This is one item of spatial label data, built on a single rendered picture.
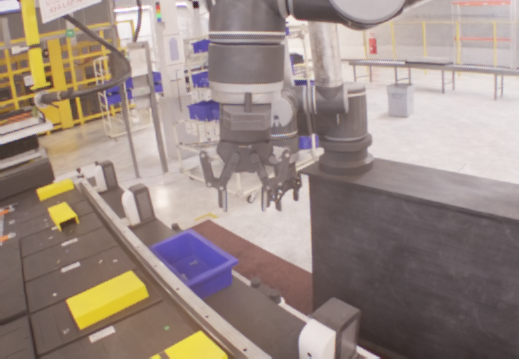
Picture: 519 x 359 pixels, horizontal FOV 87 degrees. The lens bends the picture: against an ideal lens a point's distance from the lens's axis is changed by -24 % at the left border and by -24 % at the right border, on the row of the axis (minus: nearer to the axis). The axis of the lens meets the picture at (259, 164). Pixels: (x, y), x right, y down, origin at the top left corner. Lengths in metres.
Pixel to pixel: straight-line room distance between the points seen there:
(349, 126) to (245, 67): 0.98
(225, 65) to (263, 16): 0.08
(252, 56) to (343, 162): 1.03
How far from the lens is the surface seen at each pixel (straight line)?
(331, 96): 1.21
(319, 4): 0.44
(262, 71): 0.45
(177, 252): 1.02
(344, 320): 0.59
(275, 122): 1.10
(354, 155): 1.43
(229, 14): 0.45
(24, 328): 0.77
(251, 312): 0.82
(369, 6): 0.43
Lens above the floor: 1.44
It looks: 19 degrees down
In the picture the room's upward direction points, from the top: 7 degrees counter-clockwise
